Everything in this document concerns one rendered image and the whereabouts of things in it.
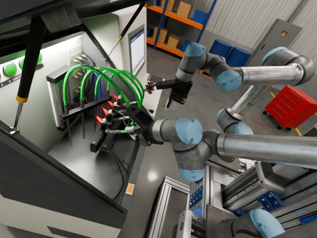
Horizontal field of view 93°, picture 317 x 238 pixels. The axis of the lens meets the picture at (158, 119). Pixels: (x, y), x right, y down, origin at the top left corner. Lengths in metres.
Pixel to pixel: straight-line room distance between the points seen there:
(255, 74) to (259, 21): 6.52
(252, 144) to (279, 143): 0.06
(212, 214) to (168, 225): 0.85
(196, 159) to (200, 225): 0.47
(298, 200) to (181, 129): 0.58
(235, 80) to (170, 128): 0.31
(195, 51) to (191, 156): 0.41
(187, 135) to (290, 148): 0.25
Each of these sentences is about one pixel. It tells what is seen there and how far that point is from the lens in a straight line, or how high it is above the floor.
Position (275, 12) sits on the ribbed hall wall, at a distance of 7.29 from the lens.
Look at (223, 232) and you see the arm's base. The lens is 0.80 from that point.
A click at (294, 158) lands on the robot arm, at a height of 1.52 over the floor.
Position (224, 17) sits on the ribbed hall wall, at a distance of 7.04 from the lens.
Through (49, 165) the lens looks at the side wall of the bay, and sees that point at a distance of 0.60.
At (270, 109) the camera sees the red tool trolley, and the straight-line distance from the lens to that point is 4.89.
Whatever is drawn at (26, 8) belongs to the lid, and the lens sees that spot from 0.26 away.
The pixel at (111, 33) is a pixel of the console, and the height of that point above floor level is 1.46.
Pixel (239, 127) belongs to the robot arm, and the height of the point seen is 1.27.
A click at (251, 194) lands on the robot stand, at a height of 1.14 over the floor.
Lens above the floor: 1.72
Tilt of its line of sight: 40 degrees down
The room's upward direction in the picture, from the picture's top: 22 degrees clockwise
